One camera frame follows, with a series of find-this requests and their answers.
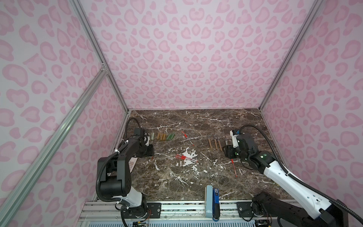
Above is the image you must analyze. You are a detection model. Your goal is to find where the aluminium frame corner post right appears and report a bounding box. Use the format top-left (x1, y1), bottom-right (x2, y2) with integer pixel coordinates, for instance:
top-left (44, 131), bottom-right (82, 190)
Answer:
top-left (259, 0), bottom-right (325, 112)

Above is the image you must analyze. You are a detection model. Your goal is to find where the single red gel pen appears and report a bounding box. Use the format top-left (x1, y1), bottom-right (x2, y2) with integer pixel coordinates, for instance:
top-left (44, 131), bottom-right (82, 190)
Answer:
top-left (231, 159), bottom-right (238, 177)

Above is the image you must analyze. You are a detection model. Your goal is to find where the pink calculator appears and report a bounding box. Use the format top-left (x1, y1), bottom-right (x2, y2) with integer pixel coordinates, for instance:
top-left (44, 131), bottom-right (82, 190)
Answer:
top-left (129, 157), bottom-right (138, 172)

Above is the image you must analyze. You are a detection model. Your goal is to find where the blue grey camera mount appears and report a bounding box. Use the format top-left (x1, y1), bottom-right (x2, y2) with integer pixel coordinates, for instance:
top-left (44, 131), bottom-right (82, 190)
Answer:
top-left (205, 185), bottom-right (220, 222)

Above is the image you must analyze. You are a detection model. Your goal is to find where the aluminium frame corner post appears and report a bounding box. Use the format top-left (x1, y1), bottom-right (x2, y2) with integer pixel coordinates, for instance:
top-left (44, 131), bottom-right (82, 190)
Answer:
top-left (259, 0), bottom-right (325, 112)
top-left (69, 0), bottom-right (129, 113)

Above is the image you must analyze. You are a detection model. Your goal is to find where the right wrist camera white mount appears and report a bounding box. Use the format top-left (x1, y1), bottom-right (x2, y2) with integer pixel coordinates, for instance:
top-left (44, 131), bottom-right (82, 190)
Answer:
top-left (230, 129), bottom-right (240, 148)

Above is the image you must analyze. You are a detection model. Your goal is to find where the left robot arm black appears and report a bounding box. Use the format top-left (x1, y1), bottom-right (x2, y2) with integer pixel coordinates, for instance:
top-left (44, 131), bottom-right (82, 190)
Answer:
top-left (95, 117), bottom-right (154, 227)

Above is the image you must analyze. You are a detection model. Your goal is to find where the aluminium diagonal frame bar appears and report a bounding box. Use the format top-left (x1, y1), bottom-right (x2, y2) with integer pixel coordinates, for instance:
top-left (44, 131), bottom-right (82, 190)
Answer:
top-left (1, 69), bottom-right (108, 227)

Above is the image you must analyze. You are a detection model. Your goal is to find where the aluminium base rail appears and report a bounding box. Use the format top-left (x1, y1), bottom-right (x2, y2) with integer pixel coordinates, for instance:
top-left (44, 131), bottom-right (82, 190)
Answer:
top-left (76, 198), bottom-right (324, 227)

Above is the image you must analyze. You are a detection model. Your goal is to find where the red gel pen pair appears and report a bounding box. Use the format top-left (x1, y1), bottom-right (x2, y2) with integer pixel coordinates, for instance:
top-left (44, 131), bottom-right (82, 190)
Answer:
top-left (177, 155), bottom-right (198, 164)
top-left (175, 154), bottom-right (198, 162)

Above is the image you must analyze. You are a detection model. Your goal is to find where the aluminium frame corner post left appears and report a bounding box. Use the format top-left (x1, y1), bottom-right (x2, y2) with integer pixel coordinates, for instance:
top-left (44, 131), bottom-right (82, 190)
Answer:
top-left (69, 0), bottom-right (129, 113)

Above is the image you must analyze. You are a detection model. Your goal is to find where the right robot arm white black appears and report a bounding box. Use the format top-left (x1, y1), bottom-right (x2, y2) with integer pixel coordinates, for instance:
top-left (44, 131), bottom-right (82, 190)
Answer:
top-left (223, 124), bottom-right (363, 227)

